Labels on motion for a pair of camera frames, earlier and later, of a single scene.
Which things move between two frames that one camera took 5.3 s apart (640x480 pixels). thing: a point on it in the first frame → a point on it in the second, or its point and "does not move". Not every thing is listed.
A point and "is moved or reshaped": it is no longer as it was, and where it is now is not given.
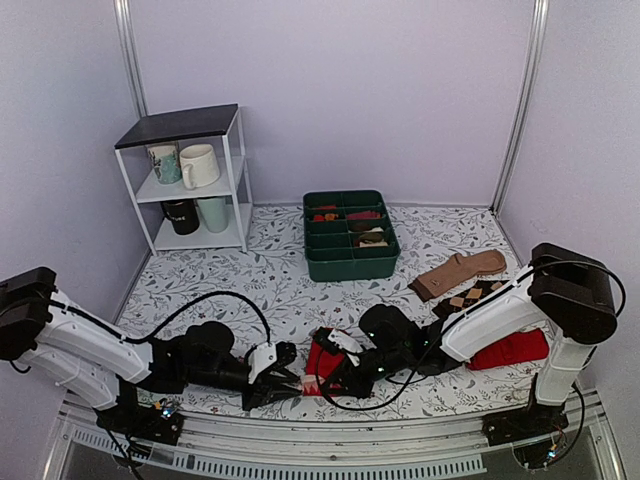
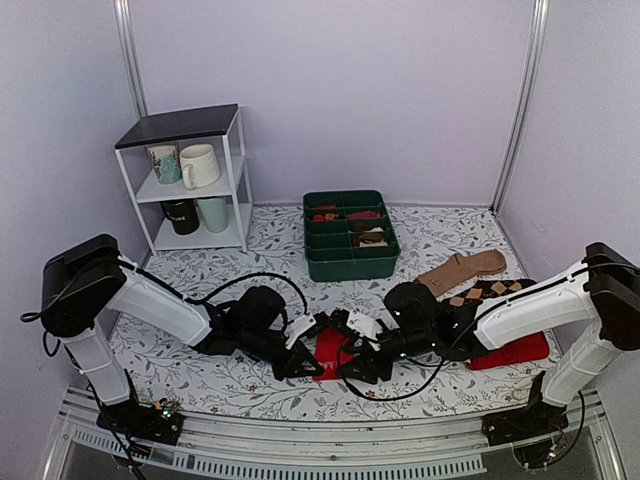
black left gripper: x=268 y=386 → x=292 y=367
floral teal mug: x=166 y=162 does not move
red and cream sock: x=321 y=363 is moved or reshaped
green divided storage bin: x=348 y=236 does not move
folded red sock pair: x=524 y=347 does not move
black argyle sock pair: x=476 y=292 does not move
